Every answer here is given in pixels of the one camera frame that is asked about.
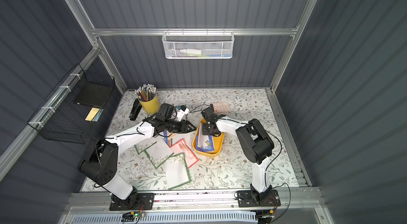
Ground green bordered stationery paper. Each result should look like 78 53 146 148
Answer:
169 132 194 147

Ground yellow storage tray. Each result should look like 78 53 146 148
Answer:
192 119 225 157

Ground beige lined stationery paper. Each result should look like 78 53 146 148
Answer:
167 133 177 139

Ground blue bordered stationery paper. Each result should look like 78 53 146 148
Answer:
163 130 170 146

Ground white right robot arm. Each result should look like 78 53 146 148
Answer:
201 107 275 196

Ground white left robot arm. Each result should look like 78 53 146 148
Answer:
78 103 196 200

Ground yellow pencil cup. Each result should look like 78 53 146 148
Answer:
139 95 160 115

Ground pink calculator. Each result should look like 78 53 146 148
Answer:
210 102 231 114

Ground bundle of pencils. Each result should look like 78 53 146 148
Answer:
135 84 156 102

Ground yellow sticky notes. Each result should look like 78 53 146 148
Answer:
85 107 103 122

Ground white glue bottle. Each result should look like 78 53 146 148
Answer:
180 49 202 56

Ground black notebook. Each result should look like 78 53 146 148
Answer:
73 82 112 108

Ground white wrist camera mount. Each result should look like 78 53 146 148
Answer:
176 105 190 122

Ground black camera cable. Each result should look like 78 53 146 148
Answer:
188 104 212 114

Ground white mesh wall basket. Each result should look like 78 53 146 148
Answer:
162 31 235 60

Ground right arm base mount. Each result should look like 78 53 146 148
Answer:
235 190 281 209

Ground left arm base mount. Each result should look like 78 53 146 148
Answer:
109 192 155 211

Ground black wire wall basket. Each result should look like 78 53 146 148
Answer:
28 65 116 144

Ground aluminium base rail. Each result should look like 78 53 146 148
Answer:
63 187 326 214

